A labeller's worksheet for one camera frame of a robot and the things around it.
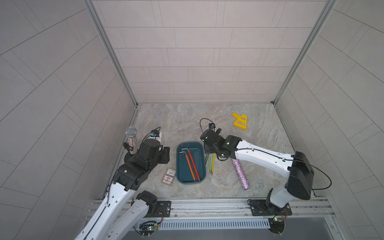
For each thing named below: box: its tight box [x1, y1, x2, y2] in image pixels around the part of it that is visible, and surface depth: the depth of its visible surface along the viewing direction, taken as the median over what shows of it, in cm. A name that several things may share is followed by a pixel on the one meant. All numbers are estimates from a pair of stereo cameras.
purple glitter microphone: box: [231, 158, 251, 191], surface depth 81 cm
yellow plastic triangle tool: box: [232, 112, 248, 130], surface depth 107 cm
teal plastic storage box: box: [176, 141, 207, 185], surface depth 87 cm
